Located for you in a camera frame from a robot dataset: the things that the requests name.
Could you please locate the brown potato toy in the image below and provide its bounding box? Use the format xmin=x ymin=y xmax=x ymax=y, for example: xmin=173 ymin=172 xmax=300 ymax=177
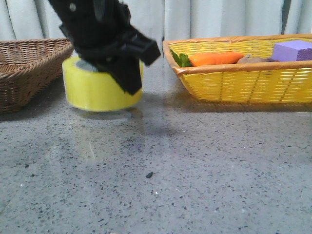
xmin=236 ymin=55 xmax=279 ymax=64

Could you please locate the orange toy carrot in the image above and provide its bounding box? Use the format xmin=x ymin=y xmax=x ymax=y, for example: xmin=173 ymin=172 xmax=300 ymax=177
xmin=188 ymin=52 xmax=244 ymax=67

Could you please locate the purple foam block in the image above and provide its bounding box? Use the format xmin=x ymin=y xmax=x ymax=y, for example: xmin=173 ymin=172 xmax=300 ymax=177
xmin=272 ymin=40 xmax=312 ymax=62

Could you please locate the yellow packing tape roll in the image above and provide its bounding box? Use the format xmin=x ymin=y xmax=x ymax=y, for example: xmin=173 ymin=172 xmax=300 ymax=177
xmin=62 ymin=57 xmax=142 ymax=112

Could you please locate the white curtain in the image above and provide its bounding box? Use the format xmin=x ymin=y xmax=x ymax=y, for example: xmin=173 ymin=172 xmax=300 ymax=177
xmin=0 ymin=0 xmax=312 ymax=59

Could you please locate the small black debris chip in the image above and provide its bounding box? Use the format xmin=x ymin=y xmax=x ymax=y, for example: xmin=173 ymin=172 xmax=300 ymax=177
xmin=145 ymin=172 xmax=154 ymax=178

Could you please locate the brown wicker basket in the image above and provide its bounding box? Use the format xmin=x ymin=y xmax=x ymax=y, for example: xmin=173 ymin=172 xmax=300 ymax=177
xmin=0 ymin=38 xmax=74 ymax=114

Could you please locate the yellow woven plastic basket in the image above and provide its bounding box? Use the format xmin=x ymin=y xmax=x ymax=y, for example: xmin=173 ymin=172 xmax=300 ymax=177
xmin=163 ymin=34 xmax=312 ymax=103

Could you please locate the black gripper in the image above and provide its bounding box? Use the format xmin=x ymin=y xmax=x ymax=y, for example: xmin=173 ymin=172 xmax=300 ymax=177
xmin=49 ymin=0 xmax=160 ymax=95

